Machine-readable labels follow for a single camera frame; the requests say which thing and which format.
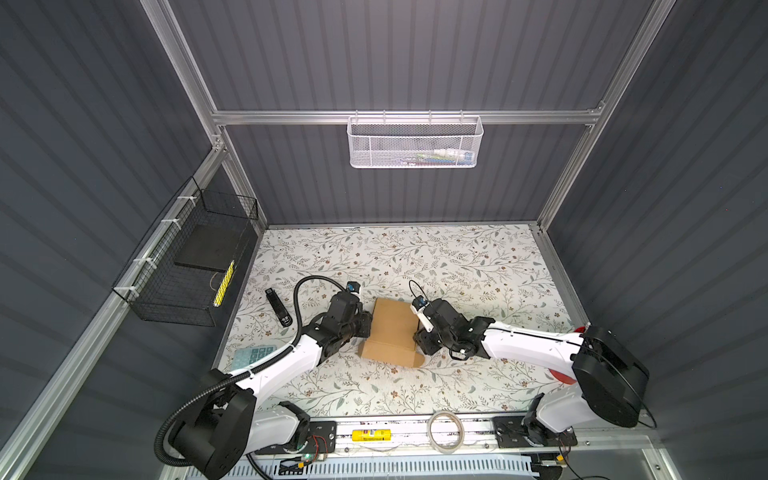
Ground black corrugated cable hose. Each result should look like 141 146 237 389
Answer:
153 274 349 480

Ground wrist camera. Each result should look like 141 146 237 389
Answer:
345 281 361 296
411 295 434 332

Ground red pencil cup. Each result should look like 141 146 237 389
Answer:
550 326 587 385

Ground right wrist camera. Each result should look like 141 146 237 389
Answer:
411 295 434 332

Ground clear tape roll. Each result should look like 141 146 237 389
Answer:
426 411 466 455

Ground brown cardboard paper box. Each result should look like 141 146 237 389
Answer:
360 298 425 368

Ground items in white basket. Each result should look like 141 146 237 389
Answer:
399 148 476 168

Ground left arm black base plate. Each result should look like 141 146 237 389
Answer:
255 420 338 455

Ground white wire mesh basket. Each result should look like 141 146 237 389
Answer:
346 114 484 169

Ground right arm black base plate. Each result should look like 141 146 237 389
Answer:
491 415 578 448

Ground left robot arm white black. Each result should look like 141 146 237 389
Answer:
155 282 372 479

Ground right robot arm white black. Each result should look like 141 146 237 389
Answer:
411 296 650 445

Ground black flat pad in basket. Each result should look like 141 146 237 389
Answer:
174 225 248 273

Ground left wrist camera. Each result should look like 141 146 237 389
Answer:
345 281 361 296

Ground black wire mesh basket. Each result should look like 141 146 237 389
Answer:
113 180 259 327

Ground black marker on table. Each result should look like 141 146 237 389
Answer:
265 288 293 328

